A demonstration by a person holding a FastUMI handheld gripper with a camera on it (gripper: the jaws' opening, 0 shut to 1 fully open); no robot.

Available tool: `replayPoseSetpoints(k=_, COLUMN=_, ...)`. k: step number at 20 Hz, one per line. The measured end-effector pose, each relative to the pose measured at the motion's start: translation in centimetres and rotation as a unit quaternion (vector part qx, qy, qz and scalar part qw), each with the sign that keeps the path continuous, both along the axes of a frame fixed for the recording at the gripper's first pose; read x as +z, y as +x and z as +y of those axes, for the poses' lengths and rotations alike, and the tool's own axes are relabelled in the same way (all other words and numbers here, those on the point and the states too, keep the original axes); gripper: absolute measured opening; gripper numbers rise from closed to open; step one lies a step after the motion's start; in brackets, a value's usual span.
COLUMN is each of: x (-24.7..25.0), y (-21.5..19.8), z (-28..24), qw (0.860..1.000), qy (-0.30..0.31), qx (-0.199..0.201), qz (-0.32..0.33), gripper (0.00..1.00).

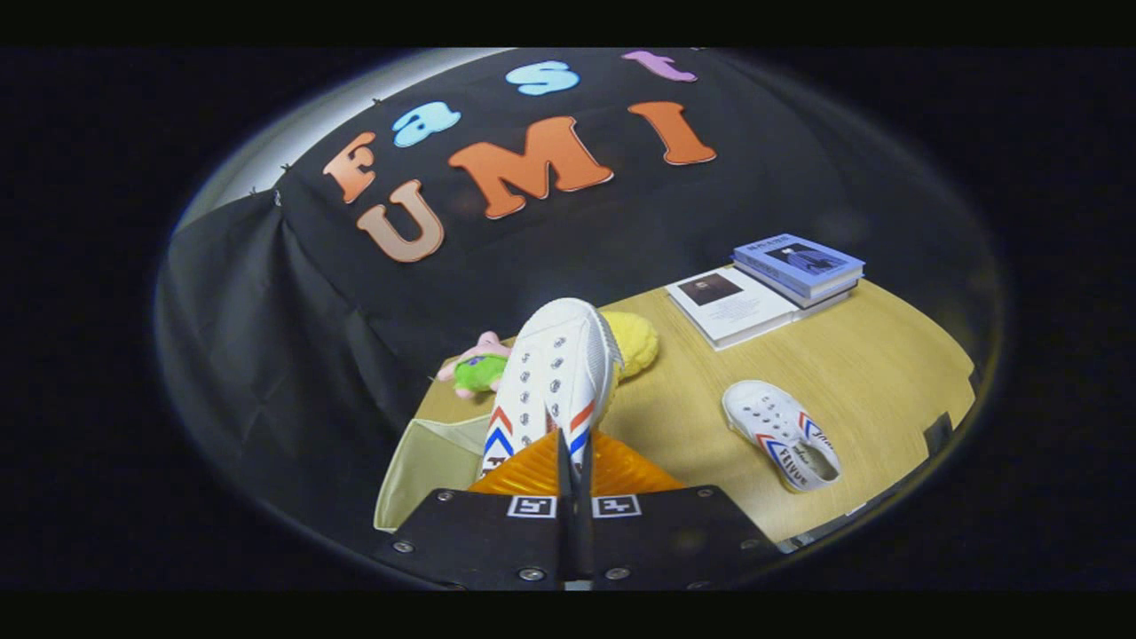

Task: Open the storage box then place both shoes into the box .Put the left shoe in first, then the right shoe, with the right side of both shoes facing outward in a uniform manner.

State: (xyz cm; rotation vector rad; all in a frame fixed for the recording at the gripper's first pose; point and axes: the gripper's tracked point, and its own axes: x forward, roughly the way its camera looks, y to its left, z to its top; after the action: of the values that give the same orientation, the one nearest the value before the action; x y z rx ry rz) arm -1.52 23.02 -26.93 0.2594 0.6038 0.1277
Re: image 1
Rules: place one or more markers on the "black tape piece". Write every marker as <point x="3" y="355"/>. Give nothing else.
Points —
<point x="938" y="433"/>

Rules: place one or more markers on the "beige fabric storage box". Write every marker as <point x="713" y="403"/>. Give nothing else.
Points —
<point x="426" y="470"/>

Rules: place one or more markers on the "pink and green plush toy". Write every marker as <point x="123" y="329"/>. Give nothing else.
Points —
<point x="479" y="373"/>

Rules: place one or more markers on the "white cover book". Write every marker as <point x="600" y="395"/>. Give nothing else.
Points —
<point x="741" y="311"/>

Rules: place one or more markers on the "white shoe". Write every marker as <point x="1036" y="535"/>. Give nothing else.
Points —
<point x="781" y="430"/>
<point x="559" y="364"/>

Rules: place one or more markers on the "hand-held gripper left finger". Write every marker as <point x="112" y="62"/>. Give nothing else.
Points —
<point x="479" y="541"/>

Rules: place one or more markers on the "blue cover book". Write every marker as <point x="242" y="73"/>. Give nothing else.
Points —
<point x="799" y="262"/>

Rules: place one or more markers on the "yellow plush toy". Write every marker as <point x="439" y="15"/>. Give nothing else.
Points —
<point x="635" y="342"/>

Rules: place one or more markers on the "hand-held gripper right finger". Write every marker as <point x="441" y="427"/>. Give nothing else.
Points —
<point x="674" y="541"/>

